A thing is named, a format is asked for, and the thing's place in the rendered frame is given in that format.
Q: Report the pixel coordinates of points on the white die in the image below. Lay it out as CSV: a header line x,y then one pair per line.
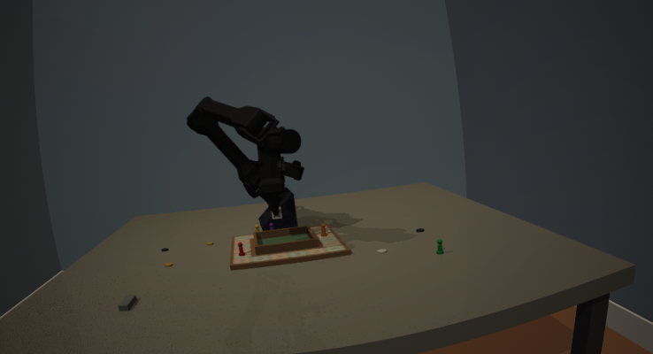
x,y
278,216

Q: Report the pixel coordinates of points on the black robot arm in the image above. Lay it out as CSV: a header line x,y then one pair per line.
x,y
248,122

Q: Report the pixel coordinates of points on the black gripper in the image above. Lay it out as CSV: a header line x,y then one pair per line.
x,y
270,186

